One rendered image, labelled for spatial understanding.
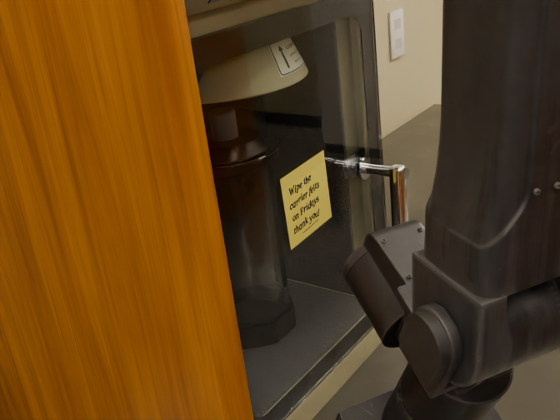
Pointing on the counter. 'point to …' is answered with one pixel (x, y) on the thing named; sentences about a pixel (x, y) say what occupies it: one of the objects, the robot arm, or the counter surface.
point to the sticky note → (306, 198)
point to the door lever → (398, 172)
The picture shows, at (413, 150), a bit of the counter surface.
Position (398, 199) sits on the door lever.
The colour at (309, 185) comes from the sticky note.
